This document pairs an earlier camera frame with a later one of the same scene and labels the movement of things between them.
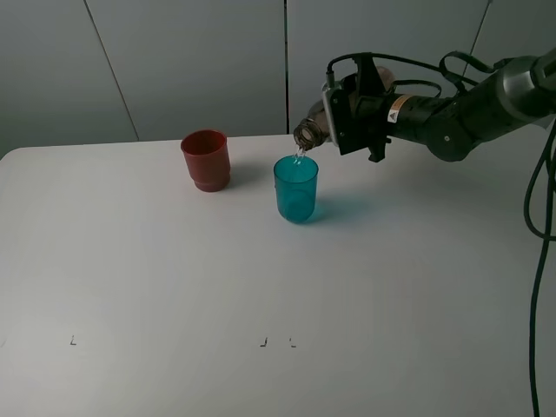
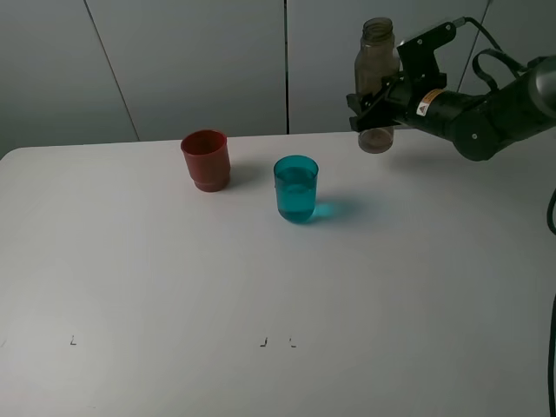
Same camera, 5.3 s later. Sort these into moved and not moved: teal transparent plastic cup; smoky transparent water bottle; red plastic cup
Moved: smoky transparent water bottle
Not moved: teal transparent plastic cup; red plastic cup
